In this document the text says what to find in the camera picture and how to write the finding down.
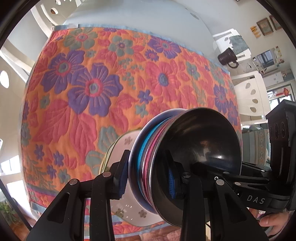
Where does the pink bow bowl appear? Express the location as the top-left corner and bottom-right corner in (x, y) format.
(128, 108), (242, 226)

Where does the person's right hand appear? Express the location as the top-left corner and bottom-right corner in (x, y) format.
(259, 210), (294, 240)

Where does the dark brown ceramic mug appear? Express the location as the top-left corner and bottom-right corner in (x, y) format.
(218, 48), (239, 69)

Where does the floral orange quilted mat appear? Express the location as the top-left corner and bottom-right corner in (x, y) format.
(21, 27), (241, 217)

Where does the black camera box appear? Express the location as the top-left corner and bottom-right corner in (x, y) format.
(266, 100), (295, 197)

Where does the framed wall picture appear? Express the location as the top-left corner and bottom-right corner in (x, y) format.
(256, 18), (273, 36)

